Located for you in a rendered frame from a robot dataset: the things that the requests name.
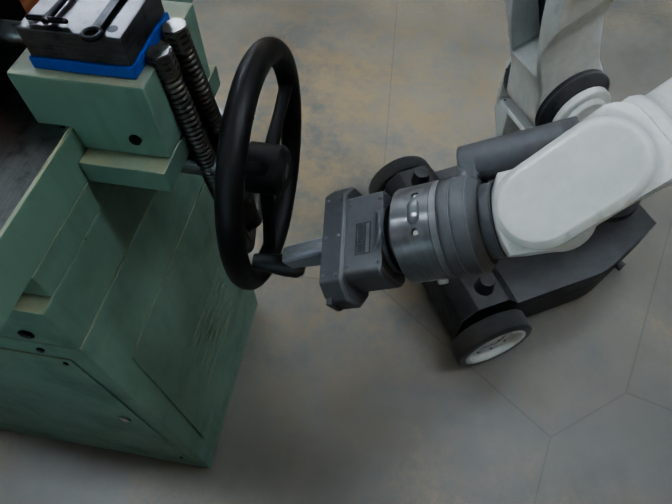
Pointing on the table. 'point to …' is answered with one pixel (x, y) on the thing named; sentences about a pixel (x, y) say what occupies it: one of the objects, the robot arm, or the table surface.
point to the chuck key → (50, 14)
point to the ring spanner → (100, 22)
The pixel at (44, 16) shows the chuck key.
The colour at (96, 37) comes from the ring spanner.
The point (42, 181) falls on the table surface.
